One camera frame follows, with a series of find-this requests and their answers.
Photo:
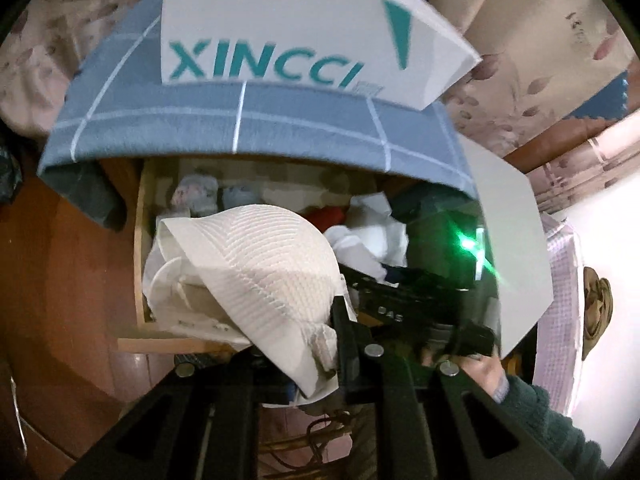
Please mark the pale floral rolled underwear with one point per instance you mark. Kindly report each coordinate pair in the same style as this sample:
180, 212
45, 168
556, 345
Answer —
192, 192

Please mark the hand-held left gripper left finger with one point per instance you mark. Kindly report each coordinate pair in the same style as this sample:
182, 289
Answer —
250, 375

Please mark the blue foam mat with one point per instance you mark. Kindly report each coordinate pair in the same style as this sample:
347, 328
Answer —
610, 97

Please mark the pink checked cloth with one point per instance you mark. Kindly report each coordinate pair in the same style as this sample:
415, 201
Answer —
560, 310

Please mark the brown cloth bundle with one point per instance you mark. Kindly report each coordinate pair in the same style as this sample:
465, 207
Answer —
597, 310

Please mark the light blue knitted sock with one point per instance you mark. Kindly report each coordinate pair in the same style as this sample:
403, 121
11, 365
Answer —
240, 195

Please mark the white board panel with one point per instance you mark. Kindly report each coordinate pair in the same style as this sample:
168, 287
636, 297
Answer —
510, 240

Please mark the person's right hand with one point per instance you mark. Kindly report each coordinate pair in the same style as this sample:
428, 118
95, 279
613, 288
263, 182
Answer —
482, 372

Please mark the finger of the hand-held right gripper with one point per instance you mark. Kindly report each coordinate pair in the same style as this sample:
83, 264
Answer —
395, 312
380, 280

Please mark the floral beige bedding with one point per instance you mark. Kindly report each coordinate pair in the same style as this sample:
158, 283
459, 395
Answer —
525, 75
55, 35

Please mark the white ribbed bucket hat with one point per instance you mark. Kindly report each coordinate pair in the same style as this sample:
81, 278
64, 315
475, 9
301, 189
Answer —
250, 260

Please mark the wooden drawer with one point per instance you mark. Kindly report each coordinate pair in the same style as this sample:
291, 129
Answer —
137, 240

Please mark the white box with teal print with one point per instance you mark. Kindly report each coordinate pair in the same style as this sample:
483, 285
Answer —
280, 20

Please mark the red garment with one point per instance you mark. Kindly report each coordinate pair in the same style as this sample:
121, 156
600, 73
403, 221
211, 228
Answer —
327, 217

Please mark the white garment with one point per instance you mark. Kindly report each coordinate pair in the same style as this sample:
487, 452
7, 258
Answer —
370, 240

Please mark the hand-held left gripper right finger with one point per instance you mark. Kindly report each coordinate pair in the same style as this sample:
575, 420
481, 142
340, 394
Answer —
352, 360

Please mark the blue checked bedsheet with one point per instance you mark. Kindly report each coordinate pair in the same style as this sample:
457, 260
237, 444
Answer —
200, 115

